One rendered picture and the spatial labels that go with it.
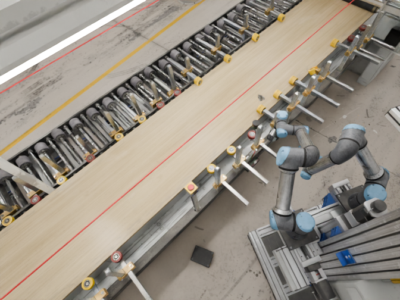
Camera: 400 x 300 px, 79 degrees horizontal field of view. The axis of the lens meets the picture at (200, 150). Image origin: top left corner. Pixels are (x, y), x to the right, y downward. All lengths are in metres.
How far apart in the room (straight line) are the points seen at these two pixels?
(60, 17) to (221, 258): 2.47
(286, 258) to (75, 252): 1.53
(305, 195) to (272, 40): 1.84
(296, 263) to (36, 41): 1.83
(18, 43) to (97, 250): 1.56
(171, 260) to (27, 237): 1.34
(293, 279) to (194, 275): 1.22
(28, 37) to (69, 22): 0.13
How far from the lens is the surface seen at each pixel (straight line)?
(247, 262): 2.83
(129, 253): 2.32
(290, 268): 1.90
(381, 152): 3.76
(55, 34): 0.95
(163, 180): 2.10
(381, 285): 1.79
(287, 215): 1.61
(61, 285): 2.21
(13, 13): 0.92
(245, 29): 3.23
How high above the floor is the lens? 2.80
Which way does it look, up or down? 61 degrees down
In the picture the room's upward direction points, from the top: 9 degrees counter-clockwise
